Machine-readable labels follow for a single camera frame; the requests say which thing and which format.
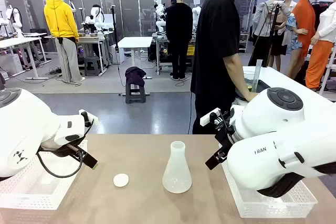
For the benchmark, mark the workbench with white frame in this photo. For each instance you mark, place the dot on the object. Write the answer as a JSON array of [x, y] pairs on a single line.
[[90, 39]]

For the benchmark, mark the white perforated plastic basket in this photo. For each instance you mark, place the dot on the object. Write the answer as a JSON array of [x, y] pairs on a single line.
[[262, 205], [31, 195]]

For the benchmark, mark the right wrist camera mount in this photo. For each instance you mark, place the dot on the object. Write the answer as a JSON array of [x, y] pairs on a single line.
[[208, 117]]

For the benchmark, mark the figure in blue floral dress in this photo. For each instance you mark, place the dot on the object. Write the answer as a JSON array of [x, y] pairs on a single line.
[[292, 32]]

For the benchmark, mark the black tripod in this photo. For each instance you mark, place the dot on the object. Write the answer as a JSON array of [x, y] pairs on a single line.
[[273, 30]]

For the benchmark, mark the shoe rack shelf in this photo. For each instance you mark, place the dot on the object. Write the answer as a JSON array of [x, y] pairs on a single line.
[[243, 43]]

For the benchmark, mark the person in yellow hoodie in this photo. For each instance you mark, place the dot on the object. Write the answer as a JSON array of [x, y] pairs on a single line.
[[61, 24]]

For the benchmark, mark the mannequin in orange dress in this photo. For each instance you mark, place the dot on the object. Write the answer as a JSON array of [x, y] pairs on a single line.
[[304, 24]]

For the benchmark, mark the person's right forearm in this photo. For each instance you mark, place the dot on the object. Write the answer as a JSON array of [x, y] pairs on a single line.
[[240, 77]]

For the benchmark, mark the mannequin in orange trousers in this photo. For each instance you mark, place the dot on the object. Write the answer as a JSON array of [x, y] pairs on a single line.
[[321, 51]]

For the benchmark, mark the white empty desk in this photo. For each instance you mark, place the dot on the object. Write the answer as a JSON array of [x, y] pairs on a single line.
[[135, 42]]

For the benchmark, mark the grey step stool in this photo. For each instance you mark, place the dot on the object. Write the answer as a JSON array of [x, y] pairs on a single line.
[[92, 66]]

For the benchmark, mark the white long desk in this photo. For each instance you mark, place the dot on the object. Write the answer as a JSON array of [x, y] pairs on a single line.
[[18, 41]]

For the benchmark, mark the mannequin in grey shirt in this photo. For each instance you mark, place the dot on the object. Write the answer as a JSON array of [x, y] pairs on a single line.
[[265, 16]]

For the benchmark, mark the standing person all black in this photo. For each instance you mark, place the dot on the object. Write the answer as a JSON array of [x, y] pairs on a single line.
[[179, 32]]

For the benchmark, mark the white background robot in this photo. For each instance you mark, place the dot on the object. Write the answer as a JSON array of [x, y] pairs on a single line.
[[160, 18], [97, 20], [13, 20]]

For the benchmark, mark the person in black t-shirt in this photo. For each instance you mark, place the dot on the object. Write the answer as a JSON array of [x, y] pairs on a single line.
[[215, 51]]

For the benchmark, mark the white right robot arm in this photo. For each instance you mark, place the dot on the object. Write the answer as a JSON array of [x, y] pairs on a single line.
[[278, 155]]

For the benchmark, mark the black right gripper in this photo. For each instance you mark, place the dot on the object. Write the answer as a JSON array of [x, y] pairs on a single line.
[[226, 140]]

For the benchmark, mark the translucent plastic conical flask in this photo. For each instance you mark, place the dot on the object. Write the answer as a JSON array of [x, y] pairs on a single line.
[[177, 174]]

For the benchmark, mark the clear plastic graduated cylinder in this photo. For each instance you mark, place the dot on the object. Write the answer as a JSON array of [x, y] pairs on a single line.
[[258, 74]]

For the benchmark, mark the black plastic tray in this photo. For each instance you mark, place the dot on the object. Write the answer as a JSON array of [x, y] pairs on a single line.
[[262, 86]]

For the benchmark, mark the dark cloth bundle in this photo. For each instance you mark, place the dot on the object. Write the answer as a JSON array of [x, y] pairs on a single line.
[[135, 75]]

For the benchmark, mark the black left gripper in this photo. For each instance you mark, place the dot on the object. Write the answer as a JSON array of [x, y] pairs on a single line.
[[60, 151]]

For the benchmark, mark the white round flask cap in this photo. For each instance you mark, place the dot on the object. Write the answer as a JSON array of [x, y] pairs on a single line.
[[121, 180]]

